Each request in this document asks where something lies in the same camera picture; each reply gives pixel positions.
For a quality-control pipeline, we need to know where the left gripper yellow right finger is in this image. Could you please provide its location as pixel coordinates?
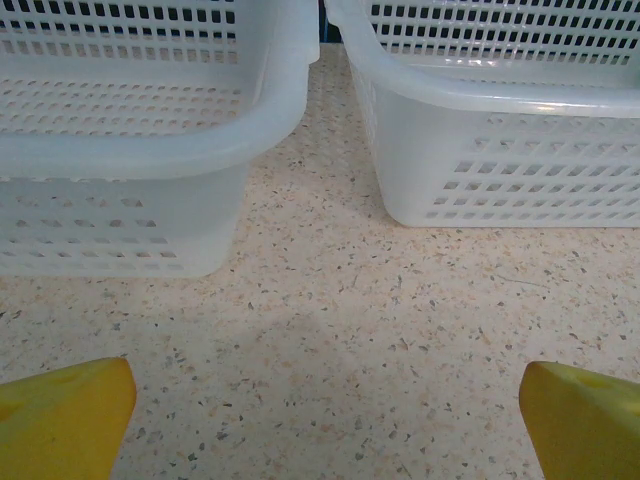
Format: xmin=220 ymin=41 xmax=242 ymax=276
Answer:
xmin=518 ymin=360 xmax=640 ymax=480

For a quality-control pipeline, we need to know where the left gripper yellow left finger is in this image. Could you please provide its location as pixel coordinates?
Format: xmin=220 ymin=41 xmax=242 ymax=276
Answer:
xmin=0 ymin=356 xmax=138 ymax=480

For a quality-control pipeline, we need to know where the white plastic mesh basket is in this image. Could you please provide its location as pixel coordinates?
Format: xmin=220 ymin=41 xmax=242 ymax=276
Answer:
xmin=324 ymin=0 xmax=640 ymax=230
xmin=0 ymin=0 xmax=321 ymax=279

